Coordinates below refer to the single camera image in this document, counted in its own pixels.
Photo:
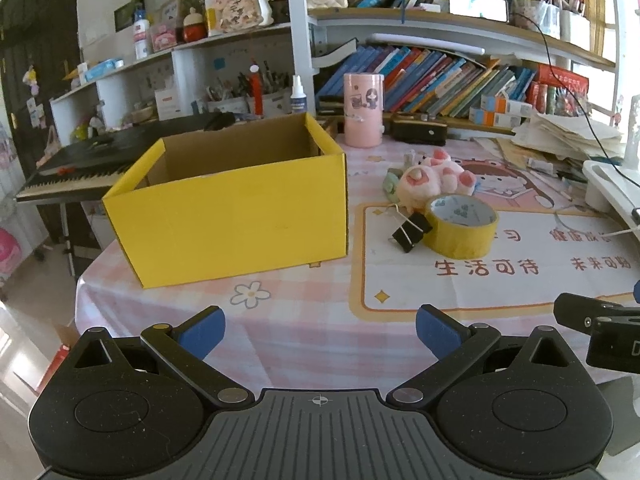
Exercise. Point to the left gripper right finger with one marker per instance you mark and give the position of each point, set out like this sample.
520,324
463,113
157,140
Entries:
461,352

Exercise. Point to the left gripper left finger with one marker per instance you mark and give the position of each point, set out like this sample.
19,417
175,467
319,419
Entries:
183,348

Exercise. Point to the yellow tape roll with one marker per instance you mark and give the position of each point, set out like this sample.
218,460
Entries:
462,227

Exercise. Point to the black binder clip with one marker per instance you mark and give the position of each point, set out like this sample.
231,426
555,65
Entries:
410,229

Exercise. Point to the pink plush pig toy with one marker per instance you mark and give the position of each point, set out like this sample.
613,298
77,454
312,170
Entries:
432,176

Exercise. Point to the mint green eraser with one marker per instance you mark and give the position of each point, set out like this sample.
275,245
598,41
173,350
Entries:
390,184

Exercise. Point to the pink cartoon desk mat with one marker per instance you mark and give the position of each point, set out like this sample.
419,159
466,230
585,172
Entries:
349,323

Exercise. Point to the white desk lamp base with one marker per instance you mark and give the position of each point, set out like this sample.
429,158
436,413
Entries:
617,187

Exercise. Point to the yellow cardboard box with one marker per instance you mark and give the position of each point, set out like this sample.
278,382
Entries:
250,198

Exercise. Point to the pile of papers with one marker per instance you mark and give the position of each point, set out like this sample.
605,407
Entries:
578,138

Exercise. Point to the black electronic keyboard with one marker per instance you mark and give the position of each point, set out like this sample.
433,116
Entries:
88,169

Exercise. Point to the black brown desk organizer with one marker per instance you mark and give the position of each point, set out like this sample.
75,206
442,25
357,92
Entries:
418,129

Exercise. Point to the pink cylindrical humidifier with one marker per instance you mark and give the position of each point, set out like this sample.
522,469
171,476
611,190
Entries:
363,110

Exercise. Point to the white spray bottle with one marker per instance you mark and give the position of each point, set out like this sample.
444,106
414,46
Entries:
298,99

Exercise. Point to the white bookshelf unit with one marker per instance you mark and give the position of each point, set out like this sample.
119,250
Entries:
306,46

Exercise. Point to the pink floral ceramic figure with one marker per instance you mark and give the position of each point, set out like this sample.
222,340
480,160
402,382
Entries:
238,15

